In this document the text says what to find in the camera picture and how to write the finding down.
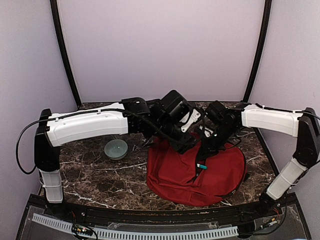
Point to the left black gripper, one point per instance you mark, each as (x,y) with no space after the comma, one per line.
(187,143)

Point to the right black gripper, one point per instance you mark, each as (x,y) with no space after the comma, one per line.
(208,148)

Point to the teal capped white marker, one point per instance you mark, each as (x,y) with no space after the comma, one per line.
(202,166)

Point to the red student backpack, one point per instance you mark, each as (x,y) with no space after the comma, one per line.
(175,177)

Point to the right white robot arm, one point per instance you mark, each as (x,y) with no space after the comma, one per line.
(304,125)

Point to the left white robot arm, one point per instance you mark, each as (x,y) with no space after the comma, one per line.
(129,116)

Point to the celadon bowl near left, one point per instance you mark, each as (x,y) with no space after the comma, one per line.
(116,149)

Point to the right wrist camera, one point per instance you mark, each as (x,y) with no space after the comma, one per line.
(205,131)

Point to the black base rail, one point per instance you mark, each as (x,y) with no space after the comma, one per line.
(145,209)

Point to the white slotted cable duct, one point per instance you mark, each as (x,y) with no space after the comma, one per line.
(121,231)

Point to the right black frame post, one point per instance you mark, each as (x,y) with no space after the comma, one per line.
(259,49)

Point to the black frame post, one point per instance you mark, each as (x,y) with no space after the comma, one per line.
(259,49)
(63,52)

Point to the left black frame post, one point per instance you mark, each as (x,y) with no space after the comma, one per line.
(63,52)

